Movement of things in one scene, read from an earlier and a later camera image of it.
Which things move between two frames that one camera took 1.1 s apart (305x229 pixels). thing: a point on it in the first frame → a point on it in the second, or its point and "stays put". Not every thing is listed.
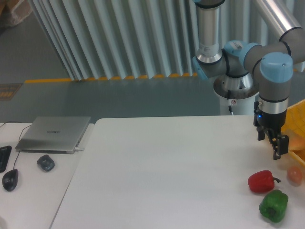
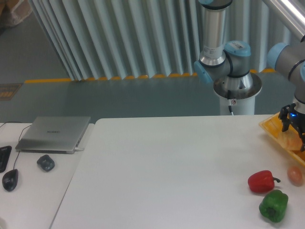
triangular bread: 296,142 stays put
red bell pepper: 262,181 stays put
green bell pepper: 274,205 stays put
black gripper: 273,123 → 289,115
